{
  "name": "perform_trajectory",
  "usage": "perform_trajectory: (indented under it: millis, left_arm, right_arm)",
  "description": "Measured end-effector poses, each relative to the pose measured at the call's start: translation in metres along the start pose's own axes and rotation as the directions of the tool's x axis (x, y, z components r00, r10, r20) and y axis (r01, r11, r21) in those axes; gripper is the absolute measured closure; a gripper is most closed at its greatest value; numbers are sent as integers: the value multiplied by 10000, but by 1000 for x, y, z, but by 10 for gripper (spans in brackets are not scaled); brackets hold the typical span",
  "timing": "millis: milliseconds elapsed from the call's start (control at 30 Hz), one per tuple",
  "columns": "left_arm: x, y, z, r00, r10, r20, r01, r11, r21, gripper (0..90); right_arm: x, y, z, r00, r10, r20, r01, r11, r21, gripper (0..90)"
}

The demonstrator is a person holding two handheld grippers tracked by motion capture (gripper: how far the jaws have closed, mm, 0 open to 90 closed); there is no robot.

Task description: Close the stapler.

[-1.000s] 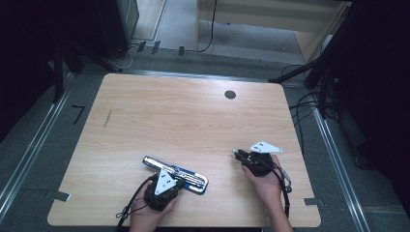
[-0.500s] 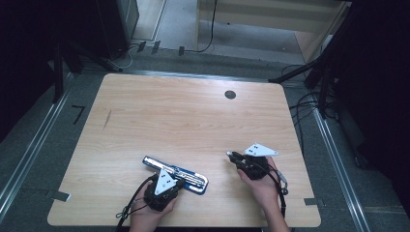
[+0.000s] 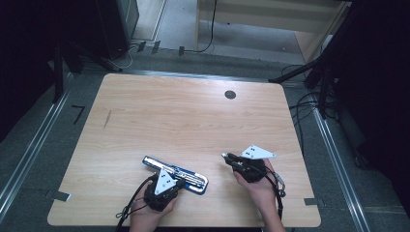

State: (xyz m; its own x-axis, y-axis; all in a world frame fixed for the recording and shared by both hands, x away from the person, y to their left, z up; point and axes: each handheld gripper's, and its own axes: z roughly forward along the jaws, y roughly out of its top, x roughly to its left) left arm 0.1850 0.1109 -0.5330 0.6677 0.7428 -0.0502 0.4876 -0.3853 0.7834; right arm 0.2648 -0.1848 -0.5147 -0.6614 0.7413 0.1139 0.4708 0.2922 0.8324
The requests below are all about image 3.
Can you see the metal floor rail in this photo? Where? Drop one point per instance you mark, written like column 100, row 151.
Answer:
column 32, row 151
column 193, row 76
column 341, row 170

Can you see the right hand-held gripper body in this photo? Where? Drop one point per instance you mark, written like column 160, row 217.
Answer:
column 254, row 153

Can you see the dark round table grommet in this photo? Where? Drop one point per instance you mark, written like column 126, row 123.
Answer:
column 230, row 94

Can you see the person's left hand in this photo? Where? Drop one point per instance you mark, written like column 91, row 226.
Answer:
column 138, row 212

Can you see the light wooden cabinet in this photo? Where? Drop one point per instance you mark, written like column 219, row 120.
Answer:
column 274, row 16

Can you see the dark curtain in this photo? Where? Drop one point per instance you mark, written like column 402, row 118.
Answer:
column 380, row 80
column 25, row 48

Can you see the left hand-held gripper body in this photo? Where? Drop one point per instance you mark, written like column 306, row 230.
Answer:
column 164, row 183

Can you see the grey tape strip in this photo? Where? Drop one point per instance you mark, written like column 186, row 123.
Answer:
column 59, row 195
column 311, row 201

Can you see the small black block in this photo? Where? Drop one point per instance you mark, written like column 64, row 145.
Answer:
column 181, row 51
column 141, row 46
column 156, row 47

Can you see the person's right hand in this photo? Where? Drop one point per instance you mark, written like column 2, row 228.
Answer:
column 262, row 193

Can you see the black cabinet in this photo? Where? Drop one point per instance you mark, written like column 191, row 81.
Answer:
column 112, row 25

